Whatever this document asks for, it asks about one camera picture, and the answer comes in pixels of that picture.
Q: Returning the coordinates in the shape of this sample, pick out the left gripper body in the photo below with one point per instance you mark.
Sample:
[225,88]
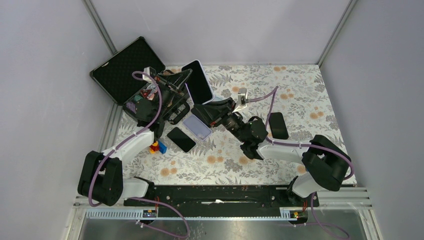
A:
[167,94]

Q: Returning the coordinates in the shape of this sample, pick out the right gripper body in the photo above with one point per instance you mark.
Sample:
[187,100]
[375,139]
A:
[232,122]

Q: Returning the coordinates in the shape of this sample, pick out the lilac phone case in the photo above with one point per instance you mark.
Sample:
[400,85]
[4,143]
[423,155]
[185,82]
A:
[197,127]

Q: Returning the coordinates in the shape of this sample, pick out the black phone without case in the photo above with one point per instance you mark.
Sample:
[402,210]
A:
[278,126]

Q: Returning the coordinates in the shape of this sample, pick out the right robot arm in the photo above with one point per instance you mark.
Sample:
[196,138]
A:
[327,165]

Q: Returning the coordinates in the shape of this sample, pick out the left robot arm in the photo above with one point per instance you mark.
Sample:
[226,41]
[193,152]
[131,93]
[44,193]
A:
[102,178]

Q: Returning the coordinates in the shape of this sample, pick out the black poker chip case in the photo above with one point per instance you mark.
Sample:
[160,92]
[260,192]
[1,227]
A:
[126,76]

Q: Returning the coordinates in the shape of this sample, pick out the red toy brick car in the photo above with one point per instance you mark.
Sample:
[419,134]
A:
[157,146]

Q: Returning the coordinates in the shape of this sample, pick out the floral table mat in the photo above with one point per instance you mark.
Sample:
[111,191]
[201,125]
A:
[296,91]

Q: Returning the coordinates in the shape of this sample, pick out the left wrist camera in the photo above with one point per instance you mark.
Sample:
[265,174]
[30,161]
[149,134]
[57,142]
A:
[150,73]

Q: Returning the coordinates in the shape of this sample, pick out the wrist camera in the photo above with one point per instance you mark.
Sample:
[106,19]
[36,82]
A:
[150,73]
[242,97]

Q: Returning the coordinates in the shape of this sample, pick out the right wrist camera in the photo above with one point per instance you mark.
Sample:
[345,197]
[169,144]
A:
[242,97]

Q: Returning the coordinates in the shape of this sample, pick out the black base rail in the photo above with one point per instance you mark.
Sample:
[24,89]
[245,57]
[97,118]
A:
[226,201]

